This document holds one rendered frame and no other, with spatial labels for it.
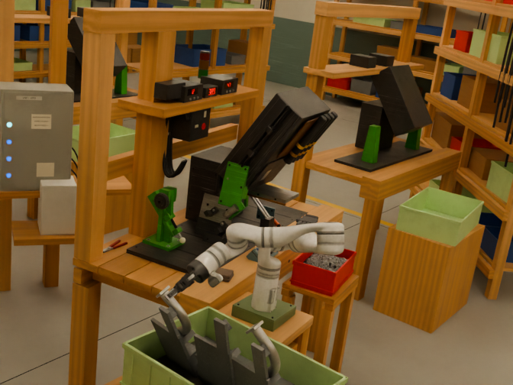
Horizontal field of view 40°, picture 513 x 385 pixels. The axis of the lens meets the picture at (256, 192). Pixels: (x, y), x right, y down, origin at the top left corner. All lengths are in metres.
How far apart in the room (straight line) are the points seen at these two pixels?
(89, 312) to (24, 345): 1.06
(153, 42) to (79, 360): 1.47
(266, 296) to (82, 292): 0.87
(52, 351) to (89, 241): 1.24
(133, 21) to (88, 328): 1.35
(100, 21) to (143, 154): 0.72
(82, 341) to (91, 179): 0.76
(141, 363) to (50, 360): 1.79
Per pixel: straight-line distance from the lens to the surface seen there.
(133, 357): 2.37
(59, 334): 4.33
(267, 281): 2.74
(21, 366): 4.06
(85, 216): 3.05
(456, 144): 6.61
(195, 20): 3.39
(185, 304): 2.86
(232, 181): 3.34
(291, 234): 2.33
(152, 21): 3.11
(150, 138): 3.24
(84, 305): 3.22
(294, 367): 2.46
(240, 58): 9.79
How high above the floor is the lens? 2.18
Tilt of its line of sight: 18 degrees down
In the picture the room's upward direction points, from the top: 7 degrees clockwise
